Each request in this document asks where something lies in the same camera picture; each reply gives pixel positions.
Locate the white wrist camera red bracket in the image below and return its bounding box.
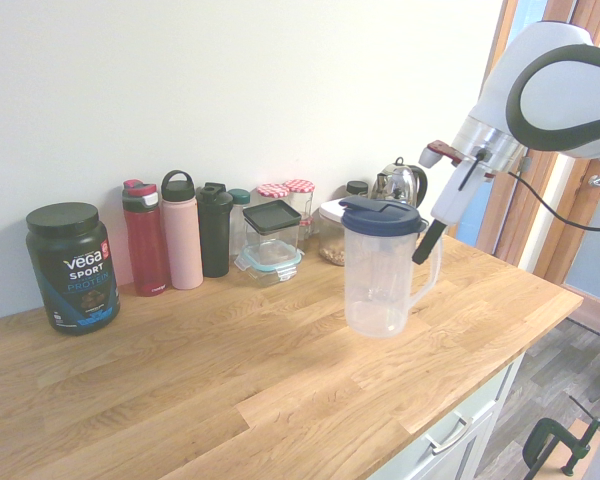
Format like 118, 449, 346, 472
418, 140, 475, 170

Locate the glass jar white lid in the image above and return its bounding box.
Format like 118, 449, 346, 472
317, 198, 350, 267

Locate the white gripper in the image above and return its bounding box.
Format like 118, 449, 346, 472
411, 162, 487, 266

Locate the stainless steel kettle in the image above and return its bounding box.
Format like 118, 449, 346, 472
369, 156, 430, 222

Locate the red water bottle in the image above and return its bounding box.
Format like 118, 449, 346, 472
121, 179, 173, 298

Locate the black Vega protein tub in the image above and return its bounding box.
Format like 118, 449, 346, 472
25, 201, 122, 338

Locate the green metal clamp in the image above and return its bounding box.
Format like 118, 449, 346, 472
521, 394, 600, 480

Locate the black shaker bottle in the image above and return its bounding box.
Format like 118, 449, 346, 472
195, 181, 235, 279

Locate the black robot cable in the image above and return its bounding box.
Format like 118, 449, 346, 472
507, 171, 600, 232

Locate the square clear container black lid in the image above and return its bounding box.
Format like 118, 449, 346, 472
241, 200, 303, 251

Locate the pale cabinet drawer front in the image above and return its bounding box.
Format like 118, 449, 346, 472
377, 349, 527, 480

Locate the glass jar red gingham lid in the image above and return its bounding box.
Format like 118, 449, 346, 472
283, 178, 316, 241
255, 183, 289, 207

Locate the glass container teal clip lid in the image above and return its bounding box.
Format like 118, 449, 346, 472
233, 241, 306, 288

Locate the clear plastic pitcher blue lid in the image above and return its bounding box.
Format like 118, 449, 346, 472
339, 195, 443, 341

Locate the pink bottle black cap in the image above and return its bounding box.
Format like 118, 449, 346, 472
160, 169, 205, 291

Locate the clear bottle green cap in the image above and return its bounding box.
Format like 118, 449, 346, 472
227, 187, 252, 261

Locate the metal drawer handle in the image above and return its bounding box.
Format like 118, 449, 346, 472
423, 418, 474, 456

